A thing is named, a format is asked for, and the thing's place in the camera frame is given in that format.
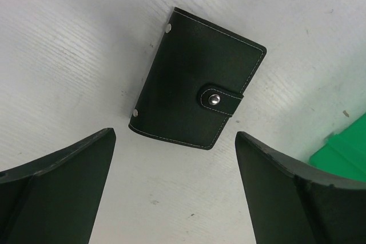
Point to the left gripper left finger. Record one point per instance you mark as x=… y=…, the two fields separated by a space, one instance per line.
x=55 y=198

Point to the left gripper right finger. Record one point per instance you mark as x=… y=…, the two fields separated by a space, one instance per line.
x=290 y=201

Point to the black leather card holder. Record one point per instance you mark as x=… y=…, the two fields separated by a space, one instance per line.
x=196 y=82

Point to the green plastic bin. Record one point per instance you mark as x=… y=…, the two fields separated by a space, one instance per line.
x=344 y=153

